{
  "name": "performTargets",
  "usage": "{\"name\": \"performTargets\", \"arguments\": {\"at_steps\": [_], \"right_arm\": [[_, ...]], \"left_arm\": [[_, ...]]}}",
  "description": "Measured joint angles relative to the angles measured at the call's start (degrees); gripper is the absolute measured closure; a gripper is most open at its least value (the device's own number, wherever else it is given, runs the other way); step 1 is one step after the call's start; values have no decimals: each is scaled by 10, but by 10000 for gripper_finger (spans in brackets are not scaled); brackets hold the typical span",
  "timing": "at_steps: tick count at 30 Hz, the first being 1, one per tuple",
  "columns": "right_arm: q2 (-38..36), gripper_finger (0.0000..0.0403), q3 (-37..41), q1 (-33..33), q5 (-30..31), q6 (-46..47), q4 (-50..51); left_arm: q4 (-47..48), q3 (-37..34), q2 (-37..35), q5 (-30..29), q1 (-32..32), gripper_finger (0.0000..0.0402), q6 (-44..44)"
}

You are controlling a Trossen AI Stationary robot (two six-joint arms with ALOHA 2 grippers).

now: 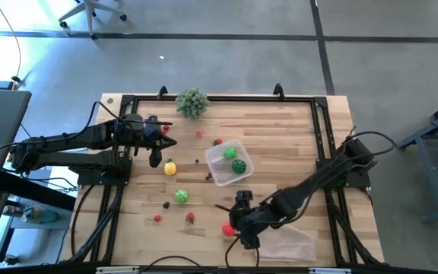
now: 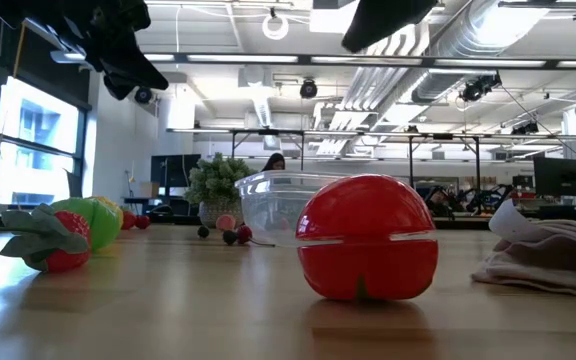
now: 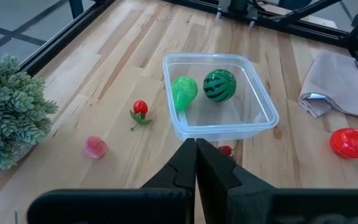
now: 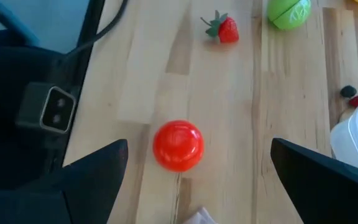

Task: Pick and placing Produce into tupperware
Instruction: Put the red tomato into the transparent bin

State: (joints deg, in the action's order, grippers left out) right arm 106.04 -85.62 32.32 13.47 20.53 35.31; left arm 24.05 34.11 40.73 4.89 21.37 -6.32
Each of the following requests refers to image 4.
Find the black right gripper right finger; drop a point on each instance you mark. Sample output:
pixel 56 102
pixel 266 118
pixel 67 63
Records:
pixel 328 193

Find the black power socket box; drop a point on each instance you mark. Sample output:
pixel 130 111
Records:
pixel 56 110

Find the beige folded towel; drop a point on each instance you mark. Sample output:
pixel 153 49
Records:
pixel 200 217

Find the red toy strawberry with leaves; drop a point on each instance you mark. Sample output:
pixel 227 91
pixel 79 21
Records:
pixel 227 30

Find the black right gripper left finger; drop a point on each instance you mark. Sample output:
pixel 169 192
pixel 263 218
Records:
pixel 73 199

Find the light green toy lime half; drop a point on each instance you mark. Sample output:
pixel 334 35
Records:
pixel 287 14

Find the red toy tomato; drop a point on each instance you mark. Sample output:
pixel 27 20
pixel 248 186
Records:
pixel 178 146

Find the dark toy blackberry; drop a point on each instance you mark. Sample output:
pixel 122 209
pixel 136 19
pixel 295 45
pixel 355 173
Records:
pixel 348 91

